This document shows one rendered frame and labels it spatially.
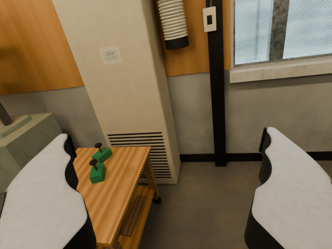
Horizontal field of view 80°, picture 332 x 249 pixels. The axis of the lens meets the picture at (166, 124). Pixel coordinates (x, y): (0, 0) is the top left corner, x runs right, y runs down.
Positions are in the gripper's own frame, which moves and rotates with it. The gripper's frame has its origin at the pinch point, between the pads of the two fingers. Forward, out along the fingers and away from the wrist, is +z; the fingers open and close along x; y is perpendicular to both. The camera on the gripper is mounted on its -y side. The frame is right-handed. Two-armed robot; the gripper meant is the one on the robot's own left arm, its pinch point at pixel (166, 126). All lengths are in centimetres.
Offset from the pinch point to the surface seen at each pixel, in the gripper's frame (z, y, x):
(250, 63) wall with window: 135, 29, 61
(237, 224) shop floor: 71, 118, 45
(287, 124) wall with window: 125, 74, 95
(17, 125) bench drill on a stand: 123, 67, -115
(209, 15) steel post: 124, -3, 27
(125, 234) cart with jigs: 60, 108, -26
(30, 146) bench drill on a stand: 113, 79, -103
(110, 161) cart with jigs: 89, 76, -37
